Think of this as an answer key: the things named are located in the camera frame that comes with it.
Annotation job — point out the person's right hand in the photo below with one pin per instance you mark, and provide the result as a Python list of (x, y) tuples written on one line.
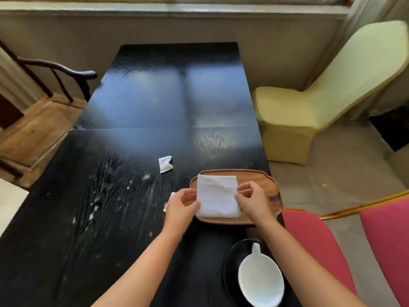
[(257, 204)]

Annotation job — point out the person's left hand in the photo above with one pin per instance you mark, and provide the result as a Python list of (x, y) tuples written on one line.
[(177, 214)]

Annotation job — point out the person's left thumb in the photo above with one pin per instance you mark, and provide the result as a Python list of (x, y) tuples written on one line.
[(192, 206)]

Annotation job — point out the person's right thumb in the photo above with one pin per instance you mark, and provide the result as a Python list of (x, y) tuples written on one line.
[(241, 199)]

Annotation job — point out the white towel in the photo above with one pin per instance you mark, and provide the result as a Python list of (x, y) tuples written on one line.
[(217, 195)]

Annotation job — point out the person's left forearm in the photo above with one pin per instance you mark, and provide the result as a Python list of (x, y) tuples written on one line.
[(143, 268)]

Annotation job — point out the person's right forearm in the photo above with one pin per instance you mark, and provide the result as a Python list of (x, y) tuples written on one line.
[(297, 262)]

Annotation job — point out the flat white paper scrap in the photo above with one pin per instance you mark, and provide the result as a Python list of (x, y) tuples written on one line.
[(169, 201)]

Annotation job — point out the brown wooden tray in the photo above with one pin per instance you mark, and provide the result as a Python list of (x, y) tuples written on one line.
[(262, 182)]

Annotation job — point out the crumpled white paper scrap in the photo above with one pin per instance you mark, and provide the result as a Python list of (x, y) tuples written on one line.
[(165, 164)]

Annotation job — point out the black round plate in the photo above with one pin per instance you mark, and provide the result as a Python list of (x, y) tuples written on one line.
[(230, 271)]

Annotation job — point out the yellow covered chair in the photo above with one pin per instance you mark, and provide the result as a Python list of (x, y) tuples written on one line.
[(319, 102)]

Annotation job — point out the dark wooden armchair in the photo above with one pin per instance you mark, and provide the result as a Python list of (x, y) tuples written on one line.
[(38, 131)]

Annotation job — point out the pink chair with gold frame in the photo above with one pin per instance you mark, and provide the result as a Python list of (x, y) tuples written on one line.
[(313, 242)]

